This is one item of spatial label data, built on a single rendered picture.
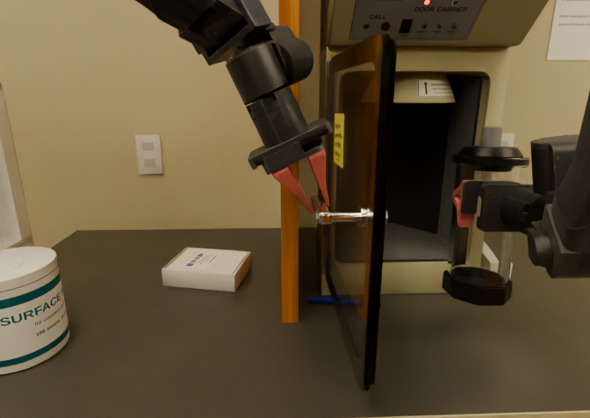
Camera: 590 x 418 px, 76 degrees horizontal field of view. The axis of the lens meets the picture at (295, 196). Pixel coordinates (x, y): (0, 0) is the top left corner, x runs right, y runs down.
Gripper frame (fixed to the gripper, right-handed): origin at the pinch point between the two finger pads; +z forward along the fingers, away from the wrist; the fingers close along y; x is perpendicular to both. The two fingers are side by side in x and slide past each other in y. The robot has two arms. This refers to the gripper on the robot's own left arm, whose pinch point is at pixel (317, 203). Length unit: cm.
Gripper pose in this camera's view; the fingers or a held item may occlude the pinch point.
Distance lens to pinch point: 48.0
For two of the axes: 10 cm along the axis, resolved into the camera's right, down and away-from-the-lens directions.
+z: 4.2, 8.7, 2.6
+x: 0.6, 2.6, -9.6
